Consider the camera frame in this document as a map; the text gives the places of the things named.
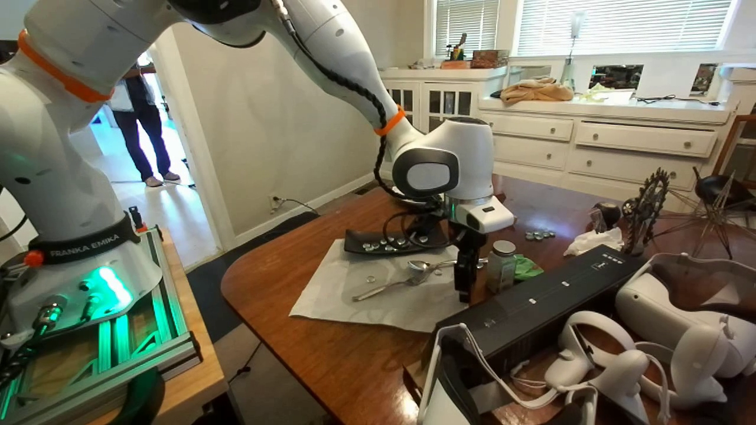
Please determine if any white glass-door cabinet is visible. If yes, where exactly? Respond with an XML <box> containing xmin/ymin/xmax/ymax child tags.
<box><xmin>383</xmin><ymin>68</ymin><xmax>505</xmax><ymax>132</ymax></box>

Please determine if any white VR headset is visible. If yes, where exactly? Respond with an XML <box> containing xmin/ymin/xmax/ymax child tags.
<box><xmin>614</xmin><ymin>254</ymin><xmax>756</xmax><ymax>408</ymax></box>

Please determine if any crumpled white tissue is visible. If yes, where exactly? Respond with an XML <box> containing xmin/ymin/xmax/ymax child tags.
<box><xmin>565</xmin><ymin>229</ymin><xmax>624</xmax><ymax>258</ymax></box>

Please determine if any wooden dining table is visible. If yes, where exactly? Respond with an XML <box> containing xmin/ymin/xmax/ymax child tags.
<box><xmin>220</xmin><ymin>163</ymin><xmax>756</xmax><ymax>425</ymax></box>

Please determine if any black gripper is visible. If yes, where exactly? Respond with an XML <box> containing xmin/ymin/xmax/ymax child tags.
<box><xmin>448</xmin><ymin>196</ymin><xmax>514</xmax><ymax>301</ymax></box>

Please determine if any green packet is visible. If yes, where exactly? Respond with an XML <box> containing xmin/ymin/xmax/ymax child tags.
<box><xmin>512</xmin><ymin>254</ymin><xmax>540</xmax><ymax>280</ymax></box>

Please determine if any black metal ornament stand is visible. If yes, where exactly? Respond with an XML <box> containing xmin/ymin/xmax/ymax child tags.
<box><xmin>620</xmin><ymin>168</ymin><xmax>669</xmax><ymax>254</ymax></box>

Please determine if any long black box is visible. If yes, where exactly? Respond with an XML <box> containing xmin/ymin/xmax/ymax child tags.
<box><xmin>440</xmin><ymin>246</ymin><xmax>640</xmax><ymax>372</ymax></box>

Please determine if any person in doorway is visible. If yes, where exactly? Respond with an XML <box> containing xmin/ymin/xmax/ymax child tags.
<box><xmin>108</xmin><ymin>63</ymin><xmax>180</xmax><ymax>186</ymax></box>

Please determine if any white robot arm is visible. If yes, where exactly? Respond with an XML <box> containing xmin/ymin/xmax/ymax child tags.
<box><xmin>0</xmin><ymin>0</ymin><xmax>512</xmax><ymax>333</ymax></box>

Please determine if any small glass jar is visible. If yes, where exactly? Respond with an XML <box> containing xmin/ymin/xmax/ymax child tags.
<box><xmin>486</xmin><ymin>241</ymin><xmax>514</xmax><ymax>292</ymax></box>

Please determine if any white VR controller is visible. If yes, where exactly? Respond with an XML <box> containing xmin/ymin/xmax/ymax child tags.
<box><xmin>546</xmin><ymin>310</ymin><xmax>671</xmax><ymax>425</ymax></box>

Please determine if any white dresser with drawers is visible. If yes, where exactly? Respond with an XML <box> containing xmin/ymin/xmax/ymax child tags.
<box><xmin>479</xmin><ymin>99</ymin><xmax>735</xmax><ymax>213</ymax></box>

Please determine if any green robot base mount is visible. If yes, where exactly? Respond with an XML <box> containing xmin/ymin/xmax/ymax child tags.
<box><xmin>0</xmin><ymin>229</ymin><xmax>202</xmax><ymax>425</ymax></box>

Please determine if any silver spoon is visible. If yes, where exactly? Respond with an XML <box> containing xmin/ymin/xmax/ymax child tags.
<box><xmin>407</xmin><ymin>259</ymin><xmax>454</xmax><ymax>274</ymax></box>

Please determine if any white napkin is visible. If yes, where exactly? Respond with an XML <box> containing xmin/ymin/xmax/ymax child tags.
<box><xmin>291</xmin><ymin>238</ymin><xmax>466</xmax><ymax>333</ymax></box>

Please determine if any black rectangular plate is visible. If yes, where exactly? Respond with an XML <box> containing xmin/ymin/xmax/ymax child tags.
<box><xmin>344</xmin><ymin>226</ymin><xmax>447</xmax><ymax>258</ymax></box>

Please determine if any silver fork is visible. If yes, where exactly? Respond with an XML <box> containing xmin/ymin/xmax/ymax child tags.
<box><xmin>350</xmin><ymin>276</ymin><xmax>428</xmax><ymax>301</ymax></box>

